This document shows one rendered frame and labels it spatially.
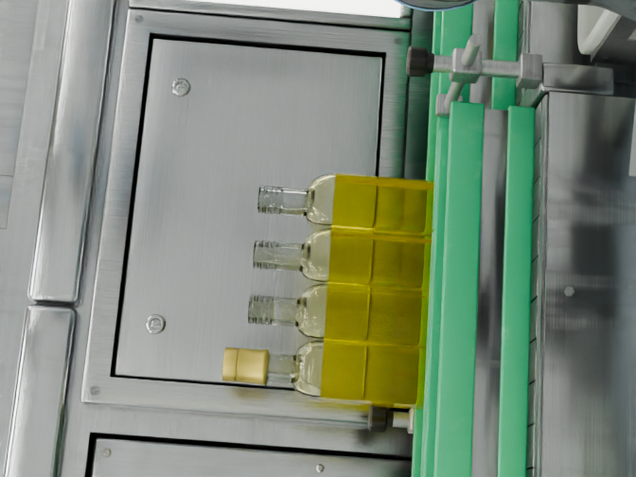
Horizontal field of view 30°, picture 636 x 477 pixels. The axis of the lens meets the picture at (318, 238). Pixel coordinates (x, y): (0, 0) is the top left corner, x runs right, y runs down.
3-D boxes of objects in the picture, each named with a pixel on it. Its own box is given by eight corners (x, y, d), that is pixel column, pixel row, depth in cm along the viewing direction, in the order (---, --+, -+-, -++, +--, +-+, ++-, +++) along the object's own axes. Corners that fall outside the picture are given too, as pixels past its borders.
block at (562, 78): (588, 97, 121) (520, 92, 120) (614, 60, 111) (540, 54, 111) (588, 131, 120) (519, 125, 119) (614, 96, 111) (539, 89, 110)
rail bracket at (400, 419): (488, 414, 129) (365, 404, 129) (500, 406, 122) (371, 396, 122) (486, 450, 128) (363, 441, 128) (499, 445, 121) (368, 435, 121)
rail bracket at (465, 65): (516, 99, 122) (396, 89, 122) (555, 29, 106) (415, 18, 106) (515, 127, 121) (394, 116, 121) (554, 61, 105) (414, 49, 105)
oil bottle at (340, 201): (504, 201, 127) (305, 185, 126) (516, 185, 121) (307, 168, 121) (503, 252, 125) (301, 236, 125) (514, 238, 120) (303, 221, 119)
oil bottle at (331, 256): (503, 254, 125) (301, 238, 125) (514, 240, 120) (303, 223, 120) (501, 306, 124) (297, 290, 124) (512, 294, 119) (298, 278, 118)
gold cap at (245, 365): (265, 392, 118) (221, 389, 118) (268, 363, 121) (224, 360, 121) (267, 371, 116) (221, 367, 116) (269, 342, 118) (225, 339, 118)
